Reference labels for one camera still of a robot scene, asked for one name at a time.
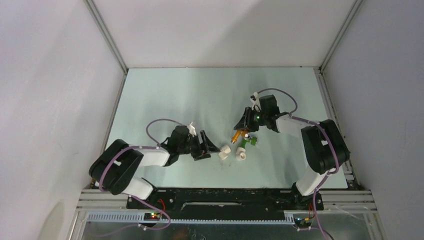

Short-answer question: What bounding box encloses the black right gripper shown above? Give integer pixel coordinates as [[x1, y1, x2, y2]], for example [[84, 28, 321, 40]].
[[234, 107, 268, 133]]

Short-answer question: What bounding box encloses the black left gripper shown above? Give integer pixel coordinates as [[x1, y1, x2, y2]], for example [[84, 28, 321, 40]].
[[177, 130, 220, 161]]

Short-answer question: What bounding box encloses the orange water faucet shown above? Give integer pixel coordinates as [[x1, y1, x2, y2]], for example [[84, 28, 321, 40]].
[[230, 129, 251, 144]]

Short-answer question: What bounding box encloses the green water faucet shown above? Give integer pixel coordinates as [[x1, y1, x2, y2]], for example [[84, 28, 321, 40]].
[[239, 137, 258, 149]]

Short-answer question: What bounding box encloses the white pipe elbow fitting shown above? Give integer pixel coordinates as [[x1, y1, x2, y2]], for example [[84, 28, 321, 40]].
[[235, 147, 247, 161]]

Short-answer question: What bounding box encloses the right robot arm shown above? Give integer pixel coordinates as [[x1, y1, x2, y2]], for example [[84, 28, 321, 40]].
[[231, 92, 350, 209]]

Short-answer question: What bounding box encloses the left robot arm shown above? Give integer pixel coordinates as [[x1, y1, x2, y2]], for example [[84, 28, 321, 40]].
[[88, 124, 221, 208]]

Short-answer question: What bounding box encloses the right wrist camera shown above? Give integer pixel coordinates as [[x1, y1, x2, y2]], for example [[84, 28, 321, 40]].
[[250, 92, 261, 112]]

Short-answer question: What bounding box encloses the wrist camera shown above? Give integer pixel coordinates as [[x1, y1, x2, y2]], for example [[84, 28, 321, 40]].
[[186, 122, 197, 137], [250, 92, 261, 112]]

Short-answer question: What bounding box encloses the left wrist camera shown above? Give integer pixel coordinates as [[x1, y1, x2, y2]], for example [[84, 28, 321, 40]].
[[186, 122, 197, 137]]

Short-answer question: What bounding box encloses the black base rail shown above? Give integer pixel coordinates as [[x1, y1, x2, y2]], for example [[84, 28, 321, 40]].
[[145, 187, 324, 221]]

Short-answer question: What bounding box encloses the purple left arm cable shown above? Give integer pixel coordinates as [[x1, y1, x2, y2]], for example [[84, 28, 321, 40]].
[[97, 118, 193, 231]]

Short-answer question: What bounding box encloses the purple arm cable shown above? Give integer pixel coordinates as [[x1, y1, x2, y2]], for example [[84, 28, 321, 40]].
[[97, 118, 193, 231], [256, 87, 342, 240]]

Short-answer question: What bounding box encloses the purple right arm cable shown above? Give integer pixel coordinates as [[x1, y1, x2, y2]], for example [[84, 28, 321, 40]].
[[256, 87, 342, 240]]

